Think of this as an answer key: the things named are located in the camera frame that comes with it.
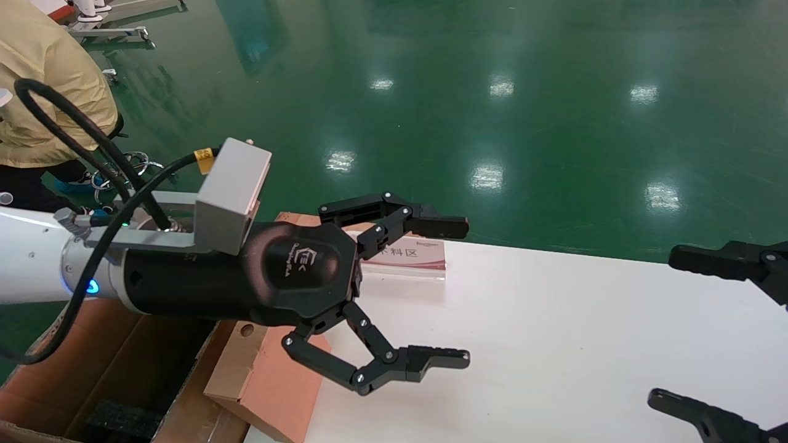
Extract white metal stand base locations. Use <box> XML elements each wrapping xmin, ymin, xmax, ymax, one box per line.
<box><xmin>46</xmin><ymin>0</ymin><xmax>188</xmax><ymax>25</ymax></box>
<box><xmin>68</xmin><ymin>26</ymin><xmax>155</xmax><ymax>49</ymax></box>

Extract thick black looped cable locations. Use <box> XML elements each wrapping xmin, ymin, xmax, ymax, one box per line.
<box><xmin>14</xmin><ymin>78</ymin><xmax>173</xmax><ymax>231</ymax></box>

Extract acrylic sign with red print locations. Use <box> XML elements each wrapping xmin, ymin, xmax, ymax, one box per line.
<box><xmin>360</xmin><ymin>237</ymin><xmax>447</xmax><ymax>281</ymax></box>

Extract black cable with yellow tag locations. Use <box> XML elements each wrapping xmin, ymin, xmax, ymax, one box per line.
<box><xmin>0</xmin><ymin>146</ymin><xmax>217</xmax><ymax>365</ymax></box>

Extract person in yellow coat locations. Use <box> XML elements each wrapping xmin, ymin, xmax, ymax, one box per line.
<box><xmin>0</xmin><ymin>0</ymin><xmax>119</xmax><ymax>213</ymax></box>

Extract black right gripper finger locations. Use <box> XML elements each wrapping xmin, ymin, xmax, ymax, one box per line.
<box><xmin>647</xmin><ymin>388</ymin><xmax>788</xmax><ymax>443</ymax></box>
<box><xmin>669</xmin><ymin>240</ymin><xmax>788</xmax><ymax>306</ymax></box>

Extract brown wooden board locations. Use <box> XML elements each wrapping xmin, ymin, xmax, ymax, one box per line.
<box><xmin>274</xmin><ymin>212</ymin><xmax>427</xmax><ymax>242</ymax></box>

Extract chrome swivel stool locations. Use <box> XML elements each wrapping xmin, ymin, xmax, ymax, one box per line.
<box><xmin>92</xmin><ymin>114</ymin><xmax>179</xmax><ymax>207</ymax></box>

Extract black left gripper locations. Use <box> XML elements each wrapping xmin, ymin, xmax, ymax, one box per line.
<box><xmin>123</xmin><ymin>192</ymin><xmax>471</xmax><ymax>396</ymax></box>

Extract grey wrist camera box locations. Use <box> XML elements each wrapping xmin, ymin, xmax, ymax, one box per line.
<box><xmin>114</xmin><ymin>138</ymin><xmax>272</xmax><ymax>256</ymax></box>

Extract large open cardboard box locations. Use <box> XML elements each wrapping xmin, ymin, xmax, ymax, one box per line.
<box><xmin>0</xmin><ymin>298</ymin><xmax>247</xmax><ymax>443</ymax></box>

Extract small cardboard box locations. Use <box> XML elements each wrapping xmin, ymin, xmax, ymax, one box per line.
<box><xmin>203</xmin><ymin>319</ymin><xmax>331</xmax><ymax>443</ymax></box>

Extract blue shoe cover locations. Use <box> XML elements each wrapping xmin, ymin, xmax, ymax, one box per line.
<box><xmin>52</xmin><ymin>177</ymin><xmax>99</xmax><ymax>196</ymax></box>

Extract black foam block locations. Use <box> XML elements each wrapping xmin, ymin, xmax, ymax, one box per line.
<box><xmin>85</xmin><ymin>399</ymin><xmax>162</xmax><ymax>442</ymax></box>

